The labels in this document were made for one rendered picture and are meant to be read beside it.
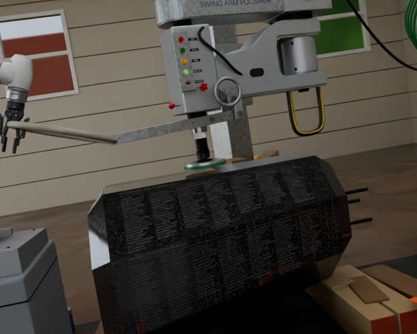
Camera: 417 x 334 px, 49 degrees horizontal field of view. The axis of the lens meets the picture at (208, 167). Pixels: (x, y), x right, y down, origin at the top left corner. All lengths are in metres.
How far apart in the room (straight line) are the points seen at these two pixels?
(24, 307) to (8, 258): 0.13
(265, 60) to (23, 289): 1.69
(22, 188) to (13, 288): 7.33
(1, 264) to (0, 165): 7.35
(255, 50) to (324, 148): 6.62
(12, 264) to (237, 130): 2.05
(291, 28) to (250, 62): 0.31
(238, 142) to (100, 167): 5.48
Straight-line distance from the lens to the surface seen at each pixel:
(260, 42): 2.45
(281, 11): 2.54
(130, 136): 2.19
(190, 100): 2.23
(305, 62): 2.58
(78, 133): 1.97
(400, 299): 2.26
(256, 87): 2.39
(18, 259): 1.24
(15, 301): 1.24
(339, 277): 2.49
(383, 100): 9.47
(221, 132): 3.02
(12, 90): 2.24
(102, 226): 2.02
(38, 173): 8.45
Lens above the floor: 1.11
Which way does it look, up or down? 6 degrees down
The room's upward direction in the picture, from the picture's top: 9 degrees counter-clockwise
